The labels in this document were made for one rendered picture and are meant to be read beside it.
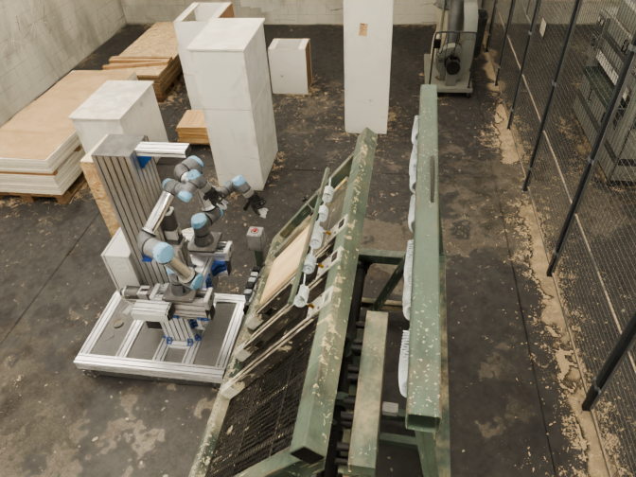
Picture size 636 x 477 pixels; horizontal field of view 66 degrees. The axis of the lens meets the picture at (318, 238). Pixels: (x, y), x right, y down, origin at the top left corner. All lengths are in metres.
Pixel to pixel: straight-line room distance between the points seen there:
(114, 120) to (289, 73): 3.09
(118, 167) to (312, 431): 2.02
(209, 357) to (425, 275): 2.64
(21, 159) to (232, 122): 2.49
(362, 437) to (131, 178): 2.08
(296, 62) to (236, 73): 2.83
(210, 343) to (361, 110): 3.97
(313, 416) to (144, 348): 2.73
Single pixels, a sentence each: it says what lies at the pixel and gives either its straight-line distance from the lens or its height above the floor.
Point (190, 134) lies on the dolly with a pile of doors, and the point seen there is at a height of 0.19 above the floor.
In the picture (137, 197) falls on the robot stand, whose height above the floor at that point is 1.73.
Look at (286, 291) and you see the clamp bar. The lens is 3.03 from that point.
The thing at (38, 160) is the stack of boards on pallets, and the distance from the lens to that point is 6.50.
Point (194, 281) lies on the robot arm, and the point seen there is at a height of 1.25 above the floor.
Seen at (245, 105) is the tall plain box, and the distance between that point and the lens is 5.49.
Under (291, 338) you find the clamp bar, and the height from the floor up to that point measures 1.56.
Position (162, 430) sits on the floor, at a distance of 4.22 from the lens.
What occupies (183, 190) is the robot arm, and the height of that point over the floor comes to 1.84.
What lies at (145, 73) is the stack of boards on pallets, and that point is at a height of 0.45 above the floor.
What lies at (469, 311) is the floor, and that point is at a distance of 4.73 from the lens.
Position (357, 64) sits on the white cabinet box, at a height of 0.98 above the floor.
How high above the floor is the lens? 3.54
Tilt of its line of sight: 42 degrees down
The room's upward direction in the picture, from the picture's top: 4 degrees counter-clockwise
